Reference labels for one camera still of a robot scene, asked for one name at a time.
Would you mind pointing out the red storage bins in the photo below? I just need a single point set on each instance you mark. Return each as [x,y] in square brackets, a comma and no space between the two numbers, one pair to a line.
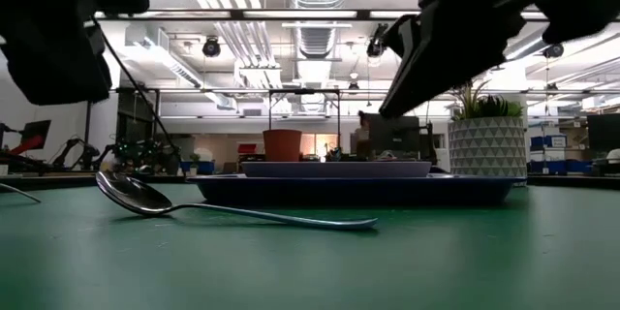
[247,149]

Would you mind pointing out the red background robot part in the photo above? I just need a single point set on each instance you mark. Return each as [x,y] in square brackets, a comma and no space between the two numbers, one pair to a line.
[26,145]

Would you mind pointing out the black ceiling spotlight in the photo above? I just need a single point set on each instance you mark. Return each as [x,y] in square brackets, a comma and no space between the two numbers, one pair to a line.
[211,47]
[375,46]
[553,51]

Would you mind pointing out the silver metal fork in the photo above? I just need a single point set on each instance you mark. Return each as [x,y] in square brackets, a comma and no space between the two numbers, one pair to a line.
[19,192]

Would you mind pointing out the silver metal spoon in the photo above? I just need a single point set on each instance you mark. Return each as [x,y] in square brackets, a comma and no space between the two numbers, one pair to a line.
[140,198]

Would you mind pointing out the small green background plant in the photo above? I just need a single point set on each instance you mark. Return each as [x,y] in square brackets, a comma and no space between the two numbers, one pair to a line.
[194,158]

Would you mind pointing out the green potted plant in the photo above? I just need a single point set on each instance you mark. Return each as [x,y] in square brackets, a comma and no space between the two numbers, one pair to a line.
[484,105]

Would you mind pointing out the orange plastic cup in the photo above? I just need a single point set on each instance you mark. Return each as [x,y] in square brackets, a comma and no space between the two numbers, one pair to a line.
[282,145]

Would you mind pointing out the grey triangle-patterned planter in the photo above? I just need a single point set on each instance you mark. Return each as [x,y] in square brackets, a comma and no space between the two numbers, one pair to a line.
[486,147]

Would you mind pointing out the black computer monitor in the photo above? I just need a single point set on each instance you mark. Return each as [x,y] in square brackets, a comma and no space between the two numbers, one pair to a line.
[36,131]
[604,132]
[394,135]

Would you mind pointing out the person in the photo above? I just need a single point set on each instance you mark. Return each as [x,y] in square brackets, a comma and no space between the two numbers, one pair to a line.
[362,133]

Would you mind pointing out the black background shelf frame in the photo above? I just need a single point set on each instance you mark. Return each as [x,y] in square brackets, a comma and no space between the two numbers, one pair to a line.
[133,116]

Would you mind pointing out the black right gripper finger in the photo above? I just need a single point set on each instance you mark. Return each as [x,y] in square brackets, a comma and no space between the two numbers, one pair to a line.
[450,43]
[408,34]

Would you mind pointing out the blue storage bins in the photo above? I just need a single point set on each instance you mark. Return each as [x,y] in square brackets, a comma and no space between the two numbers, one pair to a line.
[552,155]

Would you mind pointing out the dark blue tray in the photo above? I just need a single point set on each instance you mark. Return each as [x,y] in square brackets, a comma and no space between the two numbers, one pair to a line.
[353,191]

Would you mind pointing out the black overhead frame bar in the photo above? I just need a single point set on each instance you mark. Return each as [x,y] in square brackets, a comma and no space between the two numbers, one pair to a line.
[300,14]

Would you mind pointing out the grey round plate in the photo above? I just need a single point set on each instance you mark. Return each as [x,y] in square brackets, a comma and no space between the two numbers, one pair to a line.
[336,169]

